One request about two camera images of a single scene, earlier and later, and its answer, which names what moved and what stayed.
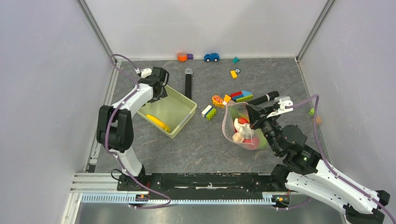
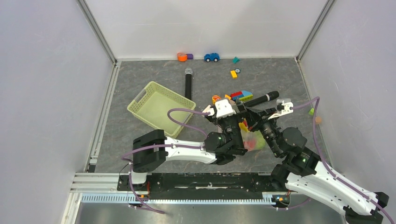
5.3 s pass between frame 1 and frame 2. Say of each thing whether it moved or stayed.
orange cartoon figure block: stayed
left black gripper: moved
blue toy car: stayed
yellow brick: stayed
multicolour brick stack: stayed
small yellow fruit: moved
